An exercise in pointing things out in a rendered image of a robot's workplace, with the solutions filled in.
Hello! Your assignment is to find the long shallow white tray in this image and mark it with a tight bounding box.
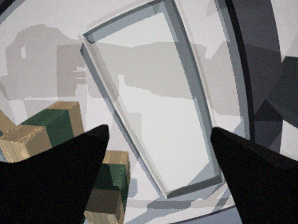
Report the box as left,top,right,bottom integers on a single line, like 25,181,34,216
80,0,224,200
0,147,8,162

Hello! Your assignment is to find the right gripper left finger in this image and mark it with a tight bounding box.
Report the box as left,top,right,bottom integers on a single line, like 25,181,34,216
0,124,110,224

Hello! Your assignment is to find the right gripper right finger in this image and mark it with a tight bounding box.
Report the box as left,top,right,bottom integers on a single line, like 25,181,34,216
210,127,298,224

